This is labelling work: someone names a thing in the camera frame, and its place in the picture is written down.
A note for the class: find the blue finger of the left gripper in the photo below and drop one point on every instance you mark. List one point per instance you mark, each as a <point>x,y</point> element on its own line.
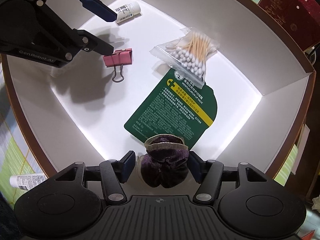
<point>98,8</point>
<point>88,42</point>

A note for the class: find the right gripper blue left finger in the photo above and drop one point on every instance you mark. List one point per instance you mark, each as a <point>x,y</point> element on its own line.
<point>115,173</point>

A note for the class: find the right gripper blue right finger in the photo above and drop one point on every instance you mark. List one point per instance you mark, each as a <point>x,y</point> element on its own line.
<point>208,174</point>

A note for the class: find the small white pill bottle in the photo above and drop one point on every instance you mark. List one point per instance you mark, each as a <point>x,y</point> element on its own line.
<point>127,11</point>

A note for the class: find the pink binder clip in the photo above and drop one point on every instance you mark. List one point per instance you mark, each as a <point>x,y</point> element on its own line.
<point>119,58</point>

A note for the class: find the purple velvet scrunchie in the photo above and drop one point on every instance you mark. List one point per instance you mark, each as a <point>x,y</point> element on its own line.
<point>165,161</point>

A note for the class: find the green product backing card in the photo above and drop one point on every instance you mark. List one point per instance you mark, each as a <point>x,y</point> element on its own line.
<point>177,107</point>

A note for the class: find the white blue ointment tube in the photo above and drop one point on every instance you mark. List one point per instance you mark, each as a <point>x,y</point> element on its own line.
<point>27,181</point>

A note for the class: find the cotton swabs plastic bag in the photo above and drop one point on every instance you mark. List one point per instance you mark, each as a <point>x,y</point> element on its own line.
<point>188,55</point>

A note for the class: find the brown cardboard storage box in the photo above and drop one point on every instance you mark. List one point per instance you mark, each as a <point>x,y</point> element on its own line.
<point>261,79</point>

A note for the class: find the plaid blue green tablecloth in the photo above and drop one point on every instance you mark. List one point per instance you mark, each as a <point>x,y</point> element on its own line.
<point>16,158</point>

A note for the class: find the red gift box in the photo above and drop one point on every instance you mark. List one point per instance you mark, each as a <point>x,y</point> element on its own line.
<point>300,18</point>

